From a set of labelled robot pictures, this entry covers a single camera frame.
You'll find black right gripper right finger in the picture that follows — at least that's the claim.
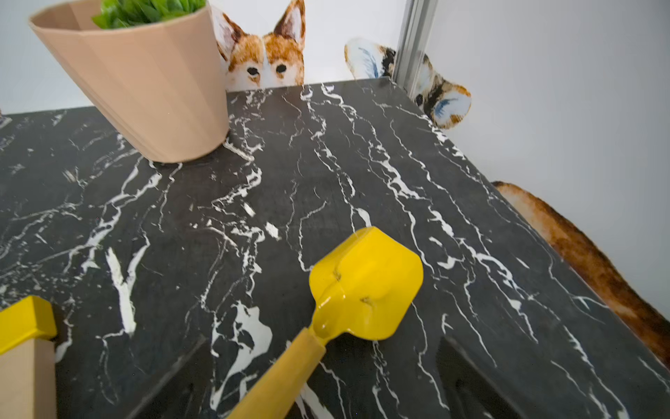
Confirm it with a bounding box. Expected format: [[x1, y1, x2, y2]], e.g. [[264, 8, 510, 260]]
[[436, 337, 523, 418]]

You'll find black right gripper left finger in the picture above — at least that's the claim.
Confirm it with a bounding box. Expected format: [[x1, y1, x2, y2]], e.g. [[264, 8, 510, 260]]
[[125, 336, 212, 418]]

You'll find yellow block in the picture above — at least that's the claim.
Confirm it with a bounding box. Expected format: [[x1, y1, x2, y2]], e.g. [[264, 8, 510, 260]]
[[0, 296, 58, 354]]

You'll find yellow toy shovel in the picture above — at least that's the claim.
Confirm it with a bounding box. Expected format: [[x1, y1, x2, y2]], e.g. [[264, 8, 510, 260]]
[[230, 226, 423, 418]]

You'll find pink ribbed plant pot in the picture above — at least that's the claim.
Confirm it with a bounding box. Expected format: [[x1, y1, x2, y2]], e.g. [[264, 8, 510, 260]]
[[30, 1, 230, 163]]

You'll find green succulent plant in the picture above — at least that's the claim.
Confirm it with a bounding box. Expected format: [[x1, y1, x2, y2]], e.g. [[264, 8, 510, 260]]
[[92, 0, 207, 30]]

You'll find aluminium frame post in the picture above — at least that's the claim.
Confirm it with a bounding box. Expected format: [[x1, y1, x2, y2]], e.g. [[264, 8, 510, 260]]
[[393, 0, 439, 96]]

